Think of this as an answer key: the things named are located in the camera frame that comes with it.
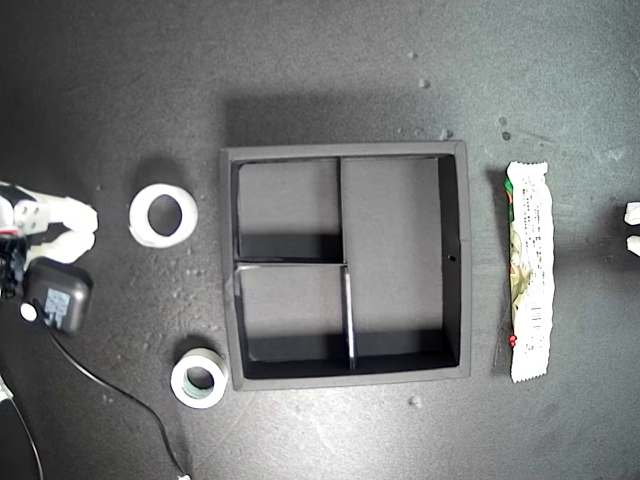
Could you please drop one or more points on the white tape roll green core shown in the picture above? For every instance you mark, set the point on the white tape roll green core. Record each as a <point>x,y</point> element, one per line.
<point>181,392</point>

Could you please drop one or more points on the snack bar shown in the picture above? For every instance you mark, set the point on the snack bar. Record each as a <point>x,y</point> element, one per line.
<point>536,280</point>

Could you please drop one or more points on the black tray with wells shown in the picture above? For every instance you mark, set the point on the black tray with wells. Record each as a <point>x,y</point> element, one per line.
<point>395,225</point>

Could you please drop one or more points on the plain white tape roll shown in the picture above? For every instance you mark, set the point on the plain white tape roll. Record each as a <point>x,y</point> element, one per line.
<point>141,231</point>

